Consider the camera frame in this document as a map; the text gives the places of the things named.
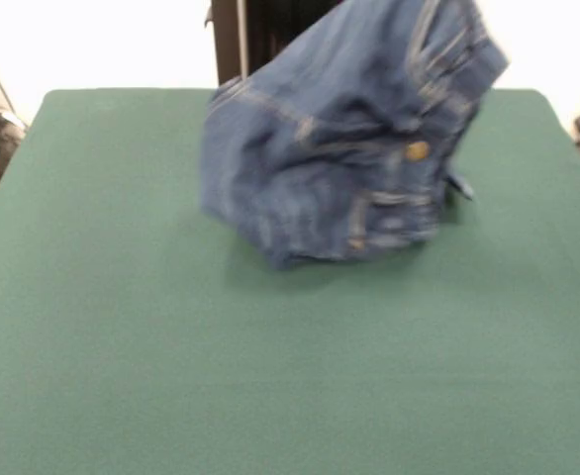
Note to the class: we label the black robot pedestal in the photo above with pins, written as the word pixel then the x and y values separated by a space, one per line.
pixel 260 29

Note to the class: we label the blue denim jeans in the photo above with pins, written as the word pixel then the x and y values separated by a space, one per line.
pixel 319 148

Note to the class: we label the dark green table cloth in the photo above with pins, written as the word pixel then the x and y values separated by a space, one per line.
pixel 122 371

